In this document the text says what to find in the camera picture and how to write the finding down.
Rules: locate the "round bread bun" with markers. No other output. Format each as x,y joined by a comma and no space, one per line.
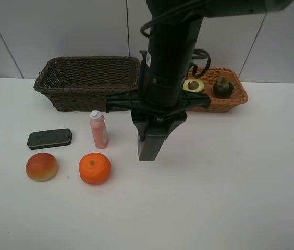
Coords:
41,167

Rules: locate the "pink squeeze bottle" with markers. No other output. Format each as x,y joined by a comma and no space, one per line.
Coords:
99,131

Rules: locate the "black whiteboard eraser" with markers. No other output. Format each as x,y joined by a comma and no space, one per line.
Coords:
49,139

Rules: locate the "dark mangosteen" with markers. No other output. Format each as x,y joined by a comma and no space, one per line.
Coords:
223,88

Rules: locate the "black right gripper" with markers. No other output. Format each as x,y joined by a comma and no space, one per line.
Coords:
162,76

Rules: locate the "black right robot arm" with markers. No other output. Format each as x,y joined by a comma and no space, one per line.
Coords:
176,12

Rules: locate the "half avocado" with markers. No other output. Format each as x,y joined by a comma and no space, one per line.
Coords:
193,85

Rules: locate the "orange wicker basket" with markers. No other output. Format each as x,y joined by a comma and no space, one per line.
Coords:
218,105

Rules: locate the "orange mandarin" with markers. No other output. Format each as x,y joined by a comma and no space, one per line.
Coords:
94,168

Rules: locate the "dark brown wicker basket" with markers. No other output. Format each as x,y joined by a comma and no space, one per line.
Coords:
83,83

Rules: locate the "dark square bottle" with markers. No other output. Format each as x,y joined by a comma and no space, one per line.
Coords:
149,148

